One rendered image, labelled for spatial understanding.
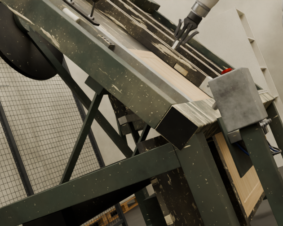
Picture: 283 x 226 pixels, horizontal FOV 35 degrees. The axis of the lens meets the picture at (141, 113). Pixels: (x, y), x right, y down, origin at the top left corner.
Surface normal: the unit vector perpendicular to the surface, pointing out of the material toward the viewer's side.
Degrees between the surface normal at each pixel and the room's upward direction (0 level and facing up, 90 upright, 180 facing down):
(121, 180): 90
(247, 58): 90
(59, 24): 90
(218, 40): 90
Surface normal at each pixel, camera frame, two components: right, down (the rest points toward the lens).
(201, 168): -0.39, 0.07
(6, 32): 0.85, -0.36
